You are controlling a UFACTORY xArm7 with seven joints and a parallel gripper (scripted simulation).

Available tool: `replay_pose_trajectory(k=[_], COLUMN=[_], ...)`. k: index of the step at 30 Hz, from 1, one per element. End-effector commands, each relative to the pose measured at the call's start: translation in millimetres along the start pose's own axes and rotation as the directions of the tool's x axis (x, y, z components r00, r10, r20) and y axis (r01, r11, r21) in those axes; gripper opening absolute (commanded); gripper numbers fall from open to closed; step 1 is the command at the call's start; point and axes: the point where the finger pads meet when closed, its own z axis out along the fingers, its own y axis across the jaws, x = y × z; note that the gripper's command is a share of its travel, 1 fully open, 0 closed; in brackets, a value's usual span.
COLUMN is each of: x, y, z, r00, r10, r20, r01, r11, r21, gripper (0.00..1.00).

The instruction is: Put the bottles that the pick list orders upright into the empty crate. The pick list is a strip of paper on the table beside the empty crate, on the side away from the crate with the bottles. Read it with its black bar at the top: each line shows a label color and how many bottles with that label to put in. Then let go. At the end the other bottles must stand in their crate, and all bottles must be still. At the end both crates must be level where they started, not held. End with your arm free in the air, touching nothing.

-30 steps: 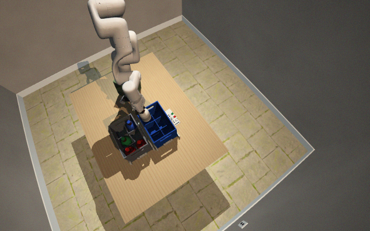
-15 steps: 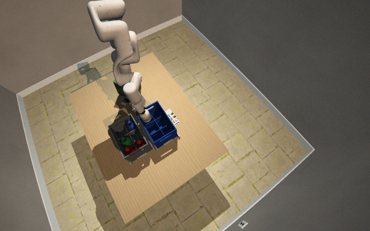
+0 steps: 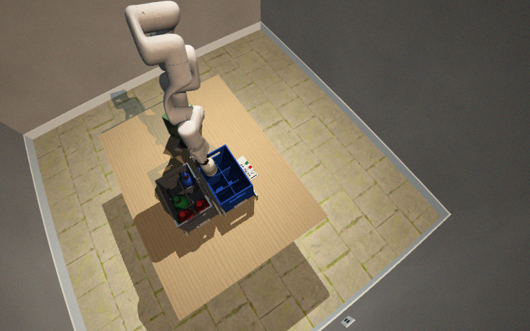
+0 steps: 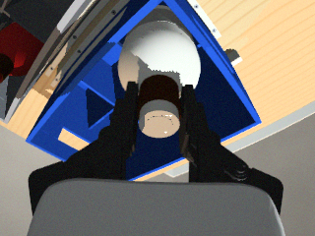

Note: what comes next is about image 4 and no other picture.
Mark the grey plastic crate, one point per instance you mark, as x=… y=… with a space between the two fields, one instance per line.
x=48 y=21

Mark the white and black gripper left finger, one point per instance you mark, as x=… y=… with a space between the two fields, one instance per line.
x=104 y=158

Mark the blue plastic crate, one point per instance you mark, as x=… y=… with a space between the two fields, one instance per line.
x=94 y=87

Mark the red bottle with pink label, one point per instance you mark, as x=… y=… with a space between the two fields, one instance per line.
x=18 y=50

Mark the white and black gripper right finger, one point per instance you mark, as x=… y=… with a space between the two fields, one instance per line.
x=211 y=161

